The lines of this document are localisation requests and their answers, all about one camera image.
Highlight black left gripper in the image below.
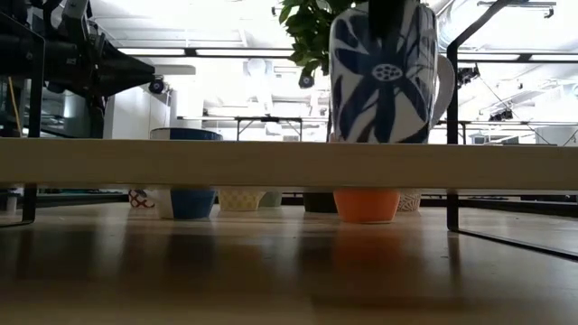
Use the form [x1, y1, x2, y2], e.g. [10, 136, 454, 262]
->
[85, 26, 157, 98]

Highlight white mug blue flower print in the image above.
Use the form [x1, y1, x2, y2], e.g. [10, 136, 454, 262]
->
[328, 0, 456, 144]

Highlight blue mug white handle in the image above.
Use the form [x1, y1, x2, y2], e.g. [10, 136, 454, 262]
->
[150, 127, 224, 221]

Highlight white mug yellow lattice print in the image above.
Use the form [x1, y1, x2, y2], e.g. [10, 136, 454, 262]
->
[218, 188, 267, 212]

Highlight green potted plant black pot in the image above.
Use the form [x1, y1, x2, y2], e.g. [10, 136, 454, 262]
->
[278, 0, 369, 214]

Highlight black framed background table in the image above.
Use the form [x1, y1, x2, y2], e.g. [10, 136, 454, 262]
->
[178, 115, 329, 142]

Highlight wooden shelf riser black legs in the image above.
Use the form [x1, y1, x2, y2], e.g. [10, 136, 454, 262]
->
[0, 0, 578, 263]

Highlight black table frame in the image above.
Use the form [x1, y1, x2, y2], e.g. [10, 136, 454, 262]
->
[0, 191, 578, 218]

